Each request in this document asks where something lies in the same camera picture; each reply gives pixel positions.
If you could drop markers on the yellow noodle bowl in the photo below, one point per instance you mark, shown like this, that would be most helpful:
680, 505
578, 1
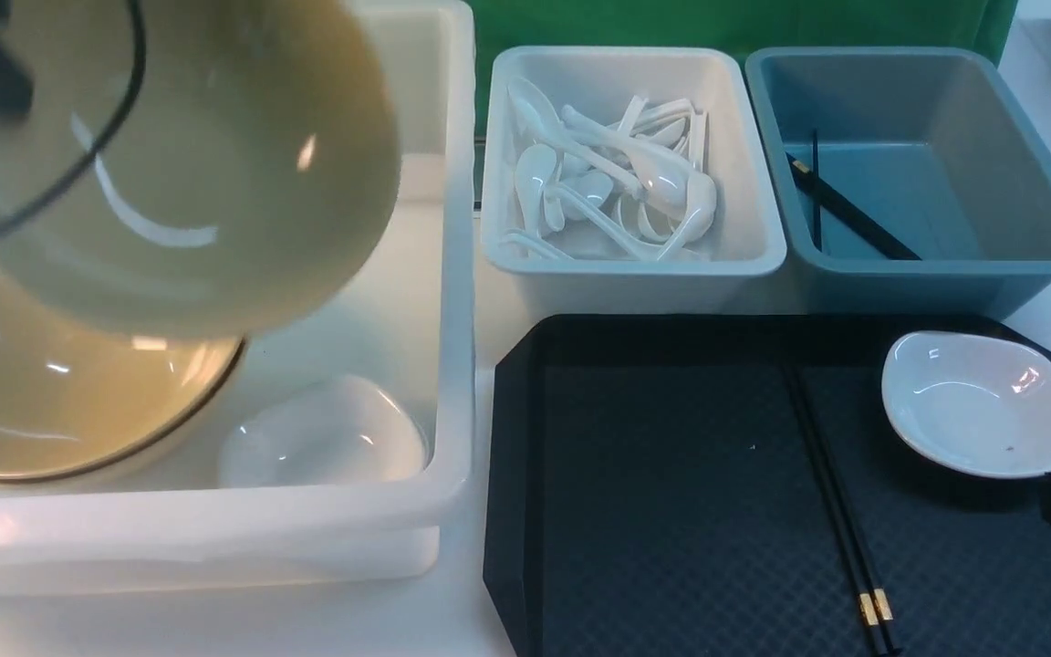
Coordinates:
194, 169

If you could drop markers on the white square side dish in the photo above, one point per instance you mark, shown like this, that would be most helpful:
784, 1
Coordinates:
974, 404

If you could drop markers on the white soup spoon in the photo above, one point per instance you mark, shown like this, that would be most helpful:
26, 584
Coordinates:
701, 201

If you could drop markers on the bottom stacked yellow bowl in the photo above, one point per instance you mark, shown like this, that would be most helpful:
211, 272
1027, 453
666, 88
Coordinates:
197, 415

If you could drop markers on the stacked yellow bowl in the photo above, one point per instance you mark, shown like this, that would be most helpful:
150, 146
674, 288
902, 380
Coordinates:
30, 333
197, 415

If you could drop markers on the top stacked yellow bowl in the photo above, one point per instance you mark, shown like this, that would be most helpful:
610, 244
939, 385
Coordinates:
30, 333

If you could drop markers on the large white plastic tub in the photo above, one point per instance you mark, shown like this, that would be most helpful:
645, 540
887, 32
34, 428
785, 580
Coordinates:
161, 521

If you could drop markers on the white spoon left middle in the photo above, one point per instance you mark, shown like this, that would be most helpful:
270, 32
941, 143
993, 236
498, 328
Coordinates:
535, 169

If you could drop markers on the white spoon bin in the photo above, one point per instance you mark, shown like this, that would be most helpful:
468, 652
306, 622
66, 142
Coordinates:
694, 102

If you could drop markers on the white spoon centre long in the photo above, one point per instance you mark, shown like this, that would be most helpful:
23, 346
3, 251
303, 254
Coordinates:
664, 174

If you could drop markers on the black serving tray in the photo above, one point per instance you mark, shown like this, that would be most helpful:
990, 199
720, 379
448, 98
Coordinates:
651, 495

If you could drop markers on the white dish in tub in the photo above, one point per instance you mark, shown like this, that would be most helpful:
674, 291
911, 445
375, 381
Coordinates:
345, 430

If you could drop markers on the white spoon top left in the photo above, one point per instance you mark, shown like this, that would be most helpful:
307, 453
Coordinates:
541, 120

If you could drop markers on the black chopstick in bin upright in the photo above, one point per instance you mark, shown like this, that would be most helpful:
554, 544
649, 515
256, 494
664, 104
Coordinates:
817, 229

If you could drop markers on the blue-grey chopstick bin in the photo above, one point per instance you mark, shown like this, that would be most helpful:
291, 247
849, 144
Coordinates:
930, 143

